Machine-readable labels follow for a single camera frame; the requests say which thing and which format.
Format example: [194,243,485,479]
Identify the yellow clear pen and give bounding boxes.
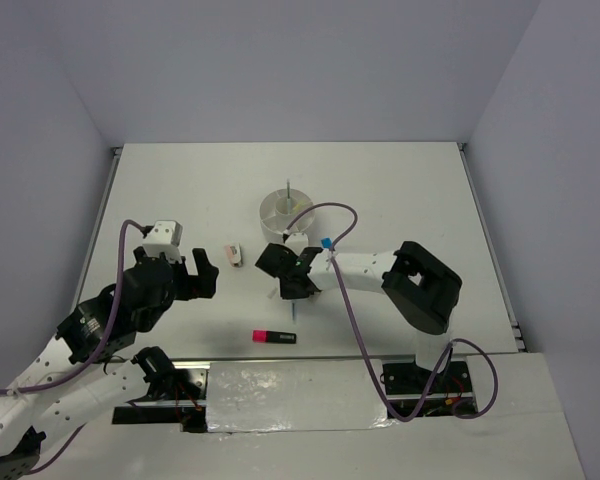
[293,201,312,211]

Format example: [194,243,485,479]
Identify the green clear pen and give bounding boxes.
[286,178,293,212]

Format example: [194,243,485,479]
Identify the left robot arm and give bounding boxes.
[0,247,219,479]

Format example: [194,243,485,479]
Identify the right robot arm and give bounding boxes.
[255,241,462,391]

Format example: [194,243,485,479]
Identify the blue capped black highlighter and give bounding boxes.
[320,237,333,251]

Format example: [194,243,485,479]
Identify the white round compartment organizer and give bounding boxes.
[259,188,313,243]

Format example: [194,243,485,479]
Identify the pink capped black highlighter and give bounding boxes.
[252,330,297,345]

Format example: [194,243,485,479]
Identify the silver foil taped panel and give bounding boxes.
[206,360,389,433]

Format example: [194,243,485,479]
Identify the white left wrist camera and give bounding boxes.
[142,220,183,263]

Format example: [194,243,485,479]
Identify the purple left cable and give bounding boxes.
[0,218,154,476]

